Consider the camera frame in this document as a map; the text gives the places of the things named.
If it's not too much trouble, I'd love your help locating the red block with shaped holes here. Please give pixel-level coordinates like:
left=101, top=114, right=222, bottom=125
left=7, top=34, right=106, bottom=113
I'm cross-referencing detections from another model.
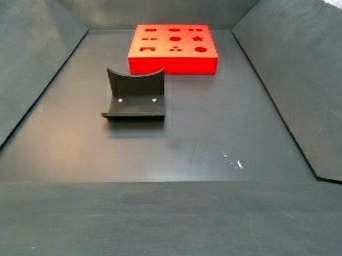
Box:
left=128, top=24, right=218, bottom=75

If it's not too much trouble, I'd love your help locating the black curved holder bracket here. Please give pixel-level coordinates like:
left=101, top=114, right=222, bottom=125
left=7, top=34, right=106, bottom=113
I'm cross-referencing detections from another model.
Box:
left=101, top=69, right=165, bottom=120

